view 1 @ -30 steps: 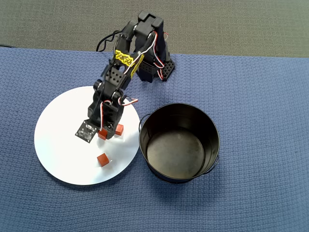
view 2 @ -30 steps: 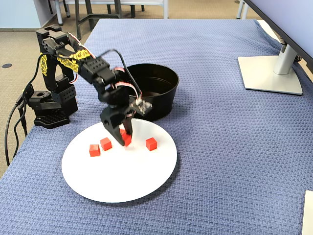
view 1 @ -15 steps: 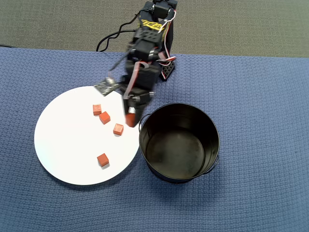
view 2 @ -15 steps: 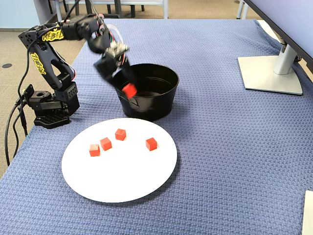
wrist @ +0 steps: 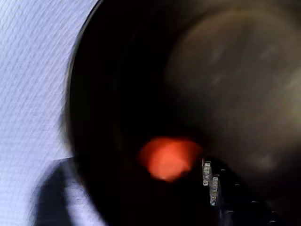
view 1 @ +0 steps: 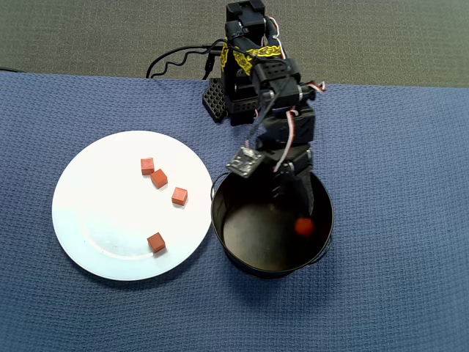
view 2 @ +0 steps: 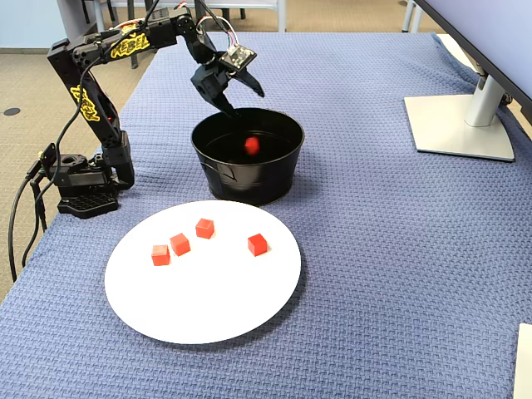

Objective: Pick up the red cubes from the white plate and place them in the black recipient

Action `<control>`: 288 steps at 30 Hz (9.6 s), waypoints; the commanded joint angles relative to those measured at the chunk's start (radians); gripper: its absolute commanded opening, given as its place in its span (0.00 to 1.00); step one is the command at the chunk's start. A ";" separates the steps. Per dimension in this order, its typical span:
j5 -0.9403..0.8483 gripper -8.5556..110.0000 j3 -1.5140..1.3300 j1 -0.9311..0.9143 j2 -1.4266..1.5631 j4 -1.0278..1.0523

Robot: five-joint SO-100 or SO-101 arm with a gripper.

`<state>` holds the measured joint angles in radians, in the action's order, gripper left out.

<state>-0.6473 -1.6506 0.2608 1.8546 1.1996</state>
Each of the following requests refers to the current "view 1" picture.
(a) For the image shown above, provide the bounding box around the yellow patterned tape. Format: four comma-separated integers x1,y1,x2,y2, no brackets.
218,42,283,76

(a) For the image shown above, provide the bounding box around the small wrist camera board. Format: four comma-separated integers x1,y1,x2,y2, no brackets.
226,145,265,180

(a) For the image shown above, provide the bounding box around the thin black camera cable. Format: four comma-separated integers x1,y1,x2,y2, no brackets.
150,38,279,151

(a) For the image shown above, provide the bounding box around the blue woven tablecloth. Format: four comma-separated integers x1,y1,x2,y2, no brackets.
0,71,469,352

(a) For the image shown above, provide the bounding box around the white round plate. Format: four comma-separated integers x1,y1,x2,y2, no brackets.
51,130,214,282

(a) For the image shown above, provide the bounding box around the black cable with plug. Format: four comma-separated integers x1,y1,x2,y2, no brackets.
146,43,221,80

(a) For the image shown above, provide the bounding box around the black bucket with wire handle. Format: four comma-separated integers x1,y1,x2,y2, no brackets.
210,156,335,280

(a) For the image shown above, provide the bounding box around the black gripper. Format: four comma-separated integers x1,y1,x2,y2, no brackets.
263,144,317,219

